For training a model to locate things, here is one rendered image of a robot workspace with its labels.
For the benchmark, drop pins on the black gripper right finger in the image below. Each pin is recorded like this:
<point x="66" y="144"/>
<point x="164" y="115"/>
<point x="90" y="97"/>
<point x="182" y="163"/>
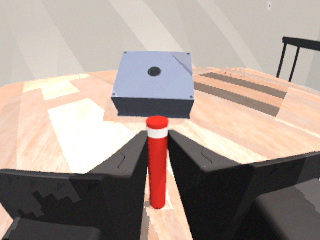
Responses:
<point x="216" y="192"/>

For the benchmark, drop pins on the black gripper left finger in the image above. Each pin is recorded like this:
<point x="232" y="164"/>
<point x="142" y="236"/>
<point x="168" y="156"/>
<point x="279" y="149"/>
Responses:
<point x="110" y="197"/>

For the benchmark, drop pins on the red peg with white band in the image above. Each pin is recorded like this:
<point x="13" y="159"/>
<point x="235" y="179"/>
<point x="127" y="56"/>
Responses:
<point x="157" y="128"/>

